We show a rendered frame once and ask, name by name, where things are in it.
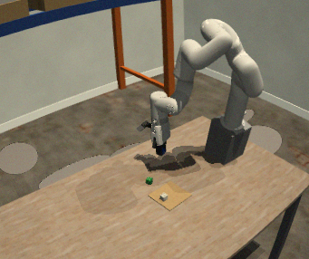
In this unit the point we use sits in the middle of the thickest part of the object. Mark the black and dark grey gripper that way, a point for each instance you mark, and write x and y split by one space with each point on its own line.
159 135

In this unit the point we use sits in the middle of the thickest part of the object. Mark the white die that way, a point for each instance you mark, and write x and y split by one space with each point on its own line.
163 197

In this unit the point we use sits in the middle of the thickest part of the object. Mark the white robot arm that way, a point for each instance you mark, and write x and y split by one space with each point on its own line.
246 80

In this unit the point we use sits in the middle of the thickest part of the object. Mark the green die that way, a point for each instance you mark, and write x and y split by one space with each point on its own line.
149 180

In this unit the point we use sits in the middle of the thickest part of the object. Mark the tan flat mat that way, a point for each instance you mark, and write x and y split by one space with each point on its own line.
176 195

